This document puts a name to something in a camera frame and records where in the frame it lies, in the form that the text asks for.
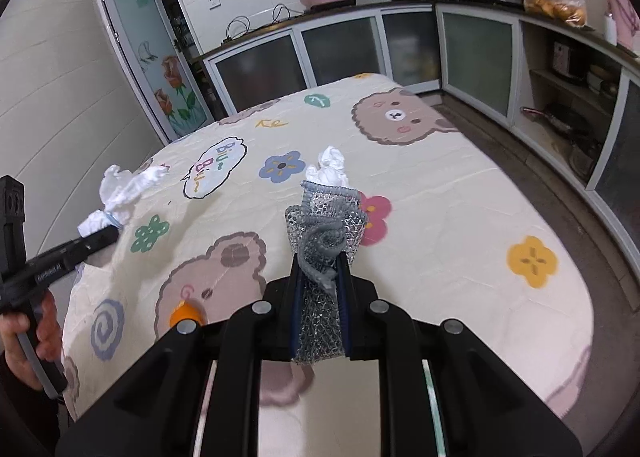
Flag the orange bottle cap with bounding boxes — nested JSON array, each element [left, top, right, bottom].
[[168, 300, 206, 328]]

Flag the white tissue bundle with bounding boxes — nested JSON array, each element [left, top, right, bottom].
[[305, 145, 349, 188], [77, 165, 168, 237]]

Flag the grey silver mesh bundle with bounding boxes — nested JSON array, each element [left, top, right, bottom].
[[285, 181, 368, 365]]

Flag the kitchen counter cabinets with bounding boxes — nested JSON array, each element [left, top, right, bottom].
[[201, 2, 639, 266]]

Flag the person's left hand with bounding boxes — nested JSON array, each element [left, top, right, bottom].
[[0, 291, 64, 390]]

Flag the cartoon print table cloth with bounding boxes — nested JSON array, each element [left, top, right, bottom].
[[62, 72, 597, 457]]

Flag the flower painted glass door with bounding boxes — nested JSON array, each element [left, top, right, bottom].
[[103, 0, 213, 143]]

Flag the bag of buns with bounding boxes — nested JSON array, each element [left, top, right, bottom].
[[524, 0, 587, 27]]

